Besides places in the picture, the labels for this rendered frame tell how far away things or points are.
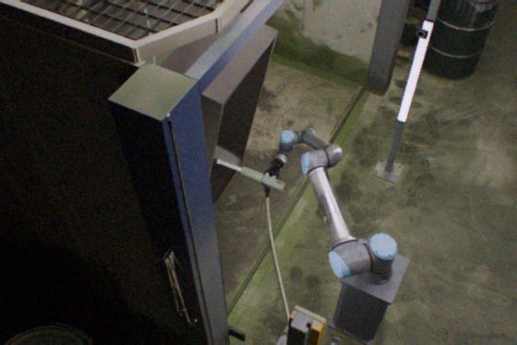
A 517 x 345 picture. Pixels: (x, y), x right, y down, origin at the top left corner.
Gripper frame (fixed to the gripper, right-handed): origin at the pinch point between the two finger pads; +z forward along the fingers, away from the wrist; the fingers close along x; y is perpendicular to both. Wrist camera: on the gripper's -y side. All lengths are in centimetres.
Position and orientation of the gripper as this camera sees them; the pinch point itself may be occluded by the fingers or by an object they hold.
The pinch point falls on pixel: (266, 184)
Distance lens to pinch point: 350.0
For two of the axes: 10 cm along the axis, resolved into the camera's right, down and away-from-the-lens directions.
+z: -4.1, 7.6, -5.1
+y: 0.0, 5.6, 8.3
